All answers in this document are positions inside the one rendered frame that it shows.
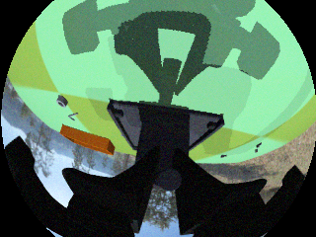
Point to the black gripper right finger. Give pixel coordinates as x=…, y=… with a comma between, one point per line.
x=200, y=195

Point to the orange open-top tray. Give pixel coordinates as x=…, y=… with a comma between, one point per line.
x=91, y=141

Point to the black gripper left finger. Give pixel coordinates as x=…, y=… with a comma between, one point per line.
x=128, y=191

